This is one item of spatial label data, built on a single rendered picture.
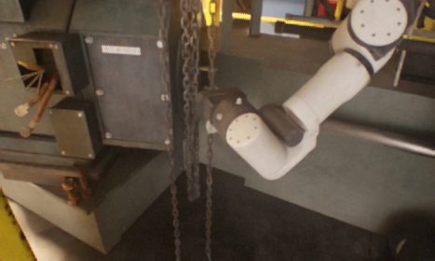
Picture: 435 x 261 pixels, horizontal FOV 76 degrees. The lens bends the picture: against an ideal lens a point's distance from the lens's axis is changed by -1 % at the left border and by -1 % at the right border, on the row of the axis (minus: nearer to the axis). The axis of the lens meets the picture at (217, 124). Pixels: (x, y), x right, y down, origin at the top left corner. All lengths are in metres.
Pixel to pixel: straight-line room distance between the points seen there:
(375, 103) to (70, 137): 0.93
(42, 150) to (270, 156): 0.75
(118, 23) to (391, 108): 0.84
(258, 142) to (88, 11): 0.54
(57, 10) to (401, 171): 1.15
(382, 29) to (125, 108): 0.61
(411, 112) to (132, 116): 0.84
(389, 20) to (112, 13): 0.58
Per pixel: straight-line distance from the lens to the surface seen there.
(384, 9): 0.50
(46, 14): 0.85
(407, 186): 1.21
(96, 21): 0.77
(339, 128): 0.98
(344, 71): 0.49
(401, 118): 1.07
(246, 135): 0.44
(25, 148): 1.06
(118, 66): 0.75
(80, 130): 0.82
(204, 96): 0.60
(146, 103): 0.77
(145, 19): 0.73
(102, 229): 1.10
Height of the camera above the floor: 0.94
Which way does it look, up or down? 31 degrees down
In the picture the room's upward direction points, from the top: 2 degrees clockwise
